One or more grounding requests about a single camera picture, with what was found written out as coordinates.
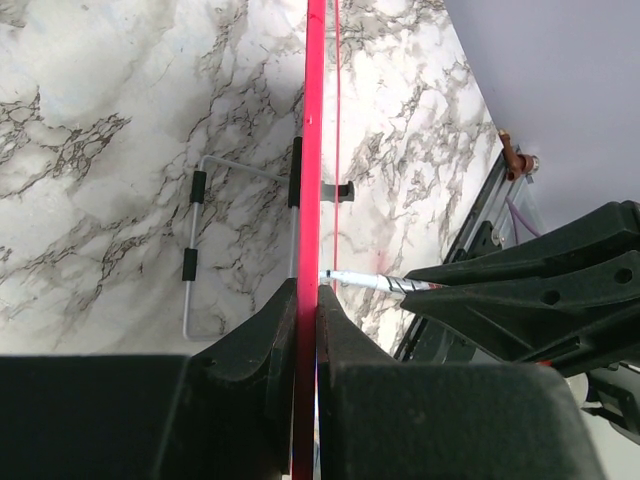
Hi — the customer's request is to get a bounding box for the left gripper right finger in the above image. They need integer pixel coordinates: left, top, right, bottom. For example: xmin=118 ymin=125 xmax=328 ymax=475
xmin=316 ymin=286 xmax=605 ymax=479

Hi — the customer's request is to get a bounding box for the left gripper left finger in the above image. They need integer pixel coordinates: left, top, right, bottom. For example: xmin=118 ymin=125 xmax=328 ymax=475
xmin=1 ymin=279 xmax=297 ymax=479

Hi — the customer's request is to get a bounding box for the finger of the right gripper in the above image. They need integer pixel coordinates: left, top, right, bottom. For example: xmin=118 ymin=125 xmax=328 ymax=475
xmin=401 ymin=251 xmax=639 ymax=360
xmin=407 ymin=200 xmax=639 ymax=286

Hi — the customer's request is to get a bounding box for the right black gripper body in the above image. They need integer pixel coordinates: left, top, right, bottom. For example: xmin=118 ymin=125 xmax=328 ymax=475
xmin=519 ymin=344 xmax=640 ymax=451

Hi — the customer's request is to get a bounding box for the blue whiteboard marker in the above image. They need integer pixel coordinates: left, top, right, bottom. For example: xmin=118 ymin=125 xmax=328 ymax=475
xmin=319 ymin=270 xmax=444 ymax=295

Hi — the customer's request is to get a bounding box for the pink framed whiteboard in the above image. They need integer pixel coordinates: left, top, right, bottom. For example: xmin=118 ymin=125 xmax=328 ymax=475
xmin=292 ymin=0 xmax=327 ymax=479

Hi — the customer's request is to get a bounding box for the black whiteboard stand clip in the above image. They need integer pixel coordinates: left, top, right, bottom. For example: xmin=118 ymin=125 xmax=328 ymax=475
xmin=321 ymin=181 xmax=355 ymax=203

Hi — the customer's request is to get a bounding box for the brass red connector fitting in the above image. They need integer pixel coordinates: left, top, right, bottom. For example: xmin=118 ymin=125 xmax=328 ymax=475
xmin=498 ymin=129 xmax=539 ymax=182

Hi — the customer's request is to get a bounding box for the aluminium frame rail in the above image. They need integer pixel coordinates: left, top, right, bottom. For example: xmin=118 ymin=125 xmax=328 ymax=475
xmin=394 ymin=155 xmax=544 ymax=364

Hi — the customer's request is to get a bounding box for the grey wire whiteboard stand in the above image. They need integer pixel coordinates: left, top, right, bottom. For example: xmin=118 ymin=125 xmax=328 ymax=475
xmin=182 ymin=155 xmax=301 ymax=342

